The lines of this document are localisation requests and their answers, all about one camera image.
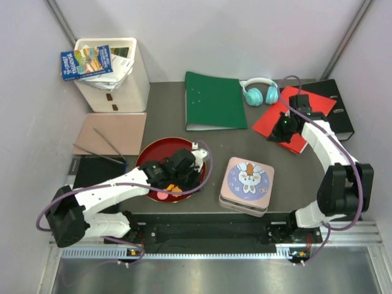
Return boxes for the silver tin lid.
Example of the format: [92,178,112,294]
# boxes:
[220,157,274,209]

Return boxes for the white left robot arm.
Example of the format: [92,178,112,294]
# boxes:
[44,148,210,248]

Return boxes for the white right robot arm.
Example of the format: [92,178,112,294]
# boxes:
[267,94,374,243]

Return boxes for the orange flower cookie lower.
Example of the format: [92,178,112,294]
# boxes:
[171,187,183,197]

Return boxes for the red folder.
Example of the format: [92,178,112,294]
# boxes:
[252,86,336,154]

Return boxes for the red round lacquer tray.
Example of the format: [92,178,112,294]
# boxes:
[136,137,208,203]

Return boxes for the pink round cookie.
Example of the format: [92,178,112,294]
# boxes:
[157,192,168,200]

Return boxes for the teal headphones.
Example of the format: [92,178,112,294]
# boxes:
[239,77,279,107]

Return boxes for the pink cookie tin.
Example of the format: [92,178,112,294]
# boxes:
[219,195,268,217]

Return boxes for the white storage bin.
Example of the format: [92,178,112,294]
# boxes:
[74,37,150,113]

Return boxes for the white papers in bin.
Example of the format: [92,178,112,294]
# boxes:
[78,47,134,91]

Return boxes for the blue treehouse book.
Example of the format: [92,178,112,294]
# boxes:
[61,45,113,81]

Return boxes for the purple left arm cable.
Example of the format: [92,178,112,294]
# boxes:
[36,140,213,265]

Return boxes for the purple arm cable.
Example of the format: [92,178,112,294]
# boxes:
[36,140,213,265]
[277,75,365,266]

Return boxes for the green ring binder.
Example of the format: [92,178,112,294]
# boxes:
[184,72,247,131]

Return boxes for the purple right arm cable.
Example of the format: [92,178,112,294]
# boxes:
[277,75,365,266]

